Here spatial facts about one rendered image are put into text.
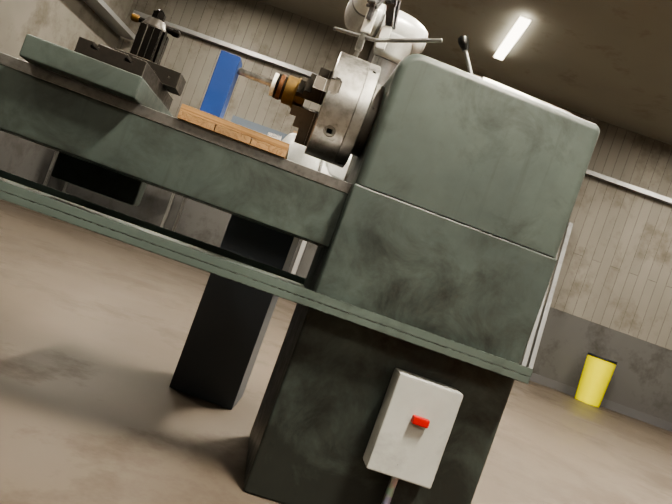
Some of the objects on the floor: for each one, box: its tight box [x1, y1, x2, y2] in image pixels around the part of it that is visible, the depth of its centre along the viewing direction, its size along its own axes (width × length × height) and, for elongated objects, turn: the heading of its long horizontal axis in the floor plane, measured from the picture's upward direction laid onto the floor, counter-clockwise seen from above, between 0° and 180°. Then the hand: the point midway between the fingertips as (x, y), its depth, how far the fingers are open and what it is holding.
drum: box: [575, 352, 617, 408], centre depth 876 cm, size 40×40×67 cm
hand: (373, 37), depth 184 cm, fingers open, 13 cm apart
